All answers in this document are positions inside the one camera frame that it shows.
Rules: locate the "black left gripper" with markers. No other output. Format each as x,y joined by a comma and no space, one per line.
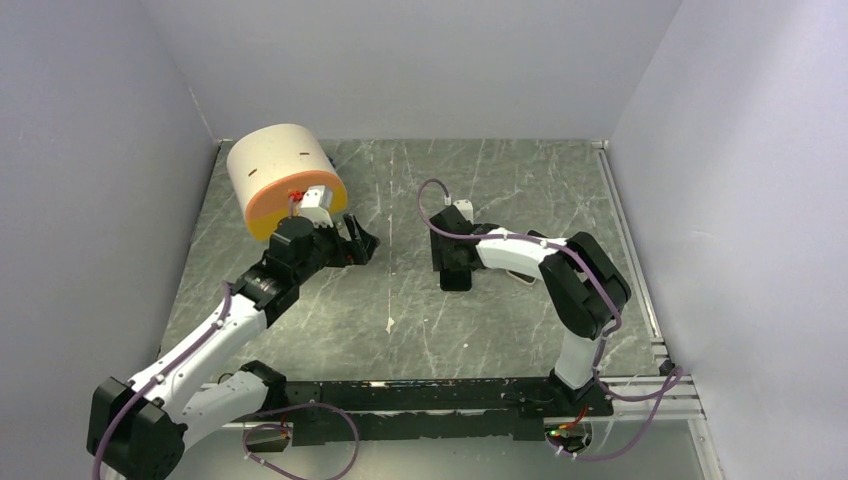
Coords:
357,250

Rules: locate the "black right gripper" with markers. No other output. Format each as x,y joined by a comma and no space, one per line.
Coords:
438,248

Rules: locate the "black phone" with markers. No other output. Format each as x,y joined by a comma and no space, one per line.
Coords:
456,280

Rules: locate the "white cylindrical drawer box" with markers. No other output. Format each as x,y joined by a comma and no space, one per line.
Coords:
270,170

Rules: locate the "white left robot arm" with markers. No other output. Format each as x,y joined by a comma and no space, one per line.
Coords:
140,428

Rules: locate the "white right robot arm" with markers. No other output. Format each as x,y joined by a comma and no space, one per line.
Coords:
586,289

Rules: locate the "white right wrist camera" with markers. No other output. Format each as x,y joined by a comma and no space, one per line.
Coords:
465,208

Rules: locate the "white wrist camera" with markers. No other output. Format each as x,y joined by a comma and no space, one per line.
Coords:
315,206
465,208

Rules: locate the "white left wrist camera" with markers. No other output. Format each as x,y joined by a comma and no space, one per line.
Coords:
315,206

